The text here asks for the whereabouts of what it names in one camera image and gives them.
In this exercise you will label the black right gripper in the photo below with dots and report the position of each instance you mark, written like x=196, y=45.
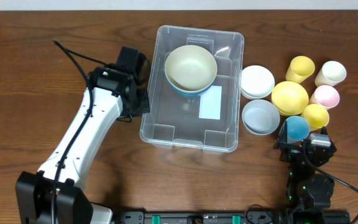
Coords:
x=295, y=147

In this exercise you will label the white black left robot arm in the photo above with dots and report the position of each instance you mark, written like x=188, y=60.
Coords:
x=54, y=194

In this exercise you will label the white bowl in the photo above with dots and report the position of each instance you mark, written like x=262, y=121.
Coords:
x=256, y=82

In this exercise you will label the clear plastic storage container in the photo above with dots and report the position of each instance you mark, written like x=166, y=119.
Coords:
x=173, y=119

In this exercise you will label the yellow cup upright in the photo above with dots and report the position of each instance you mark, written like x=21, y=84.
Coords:
x=300, y=68

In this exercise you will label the yellow cup near gripper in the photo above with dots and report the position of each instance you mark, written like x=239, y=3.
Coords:
x=316, y=116

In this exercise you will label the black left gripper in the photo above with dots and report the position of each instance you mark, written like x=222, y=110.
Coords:
x=142, y=104

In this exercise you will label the light grey bowl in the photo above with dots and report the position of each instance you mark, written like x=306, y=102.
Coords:
x=260, y=117

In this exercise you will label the yellow bowl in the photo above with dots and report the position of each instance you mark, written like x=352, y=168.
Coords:
x=290, y=98

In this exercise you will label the cream beige bowl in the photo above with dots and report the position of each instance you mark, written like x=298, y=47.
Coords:
x=191, y=67

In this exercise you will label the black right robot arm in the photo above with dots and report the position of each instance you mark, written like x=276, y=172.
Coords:
x=307, y=188

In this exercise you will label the white paper label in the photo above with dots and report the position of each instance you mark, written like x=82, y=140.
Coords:
x=210, y=103

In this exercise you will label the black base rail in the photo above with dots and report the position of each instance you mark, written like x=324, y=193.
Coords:
x=256, y=216

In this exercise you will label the cream white cup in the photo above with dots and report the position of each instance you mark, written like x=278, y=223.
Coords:
x=331, y=73

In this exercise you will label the light blue cup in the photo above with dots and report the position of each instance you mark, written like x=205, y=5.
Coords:
x=297, y=129

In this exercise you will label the pink cup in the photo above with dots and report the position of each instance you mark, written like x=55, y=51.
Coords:
x=326, y=96

